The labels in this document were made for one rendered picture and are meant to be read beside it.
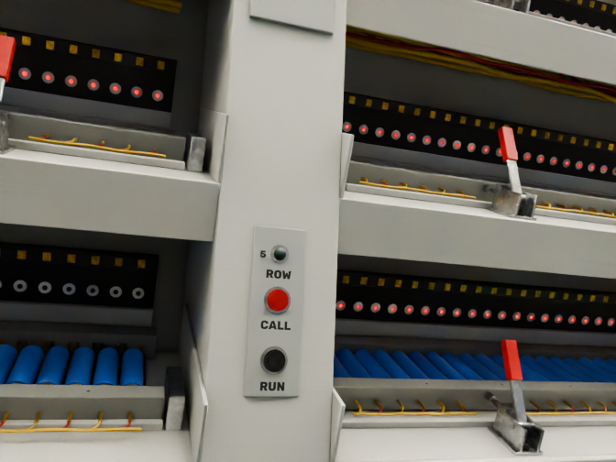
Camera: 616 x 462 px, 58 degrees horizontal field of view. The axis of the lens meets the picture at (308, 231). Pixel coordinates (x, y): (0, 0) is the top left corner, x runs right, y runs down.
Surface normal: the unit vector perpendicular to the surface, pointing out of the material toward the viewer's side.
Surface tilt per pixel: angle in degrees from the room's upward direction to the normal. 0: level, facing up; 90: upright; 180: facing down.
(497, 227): 112
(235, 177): 90
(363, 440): 22
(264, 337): 90
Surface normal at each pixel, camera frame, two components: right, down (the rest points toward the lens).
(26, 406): 0.27, 0.23
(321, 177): 0.32, -0.15
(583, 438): 0.16, -0.97
